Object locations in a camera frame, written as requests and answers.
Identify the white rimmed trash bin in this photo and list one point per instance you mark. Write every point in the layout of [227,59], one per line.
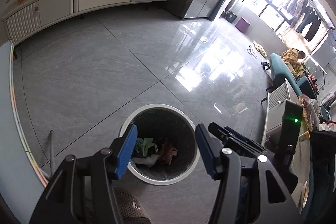
[157,174]

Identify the dark cloth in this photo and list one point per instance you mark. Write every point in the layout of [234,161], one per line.
[323,161]

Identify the red snack wrapper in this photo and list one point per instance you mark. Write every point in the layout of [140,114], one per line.
[169,154]

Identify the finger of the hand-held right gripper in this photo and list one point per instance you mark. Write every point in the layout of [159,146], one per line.
[236,138]

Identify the white coffee table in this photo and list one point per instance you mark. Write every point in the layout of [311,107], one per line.
[275,100]

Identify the teal sofa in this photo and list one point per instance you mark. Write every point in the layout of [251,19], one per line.
[281,74]

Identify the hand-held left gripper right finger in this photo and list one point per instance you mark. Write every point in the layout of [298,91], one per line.
[206,153]

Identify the black storage box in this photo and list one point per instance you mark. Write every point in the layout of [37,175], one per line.
[231,17]

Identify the purple stool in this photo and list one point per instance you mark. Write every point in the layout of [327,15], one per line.
[242,24]

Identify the yellow cloth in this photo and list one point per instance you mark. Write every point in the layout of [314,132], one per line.
[260,48]

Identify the white tissue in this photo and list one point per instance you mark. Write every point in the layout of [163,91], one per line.
[145,160]

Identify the white tv cabinet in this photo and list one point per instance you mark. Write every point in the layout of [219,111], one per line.
[78,1]

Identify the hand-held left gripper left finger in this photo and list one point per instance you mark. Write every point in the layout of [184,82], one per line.
[126,153]

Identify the grey metal pole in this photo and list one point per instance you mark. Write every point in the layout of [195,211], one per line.
[51,153]

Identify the row of hanging clothes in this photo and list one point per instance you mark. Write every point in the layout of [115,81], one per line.
[307,14]

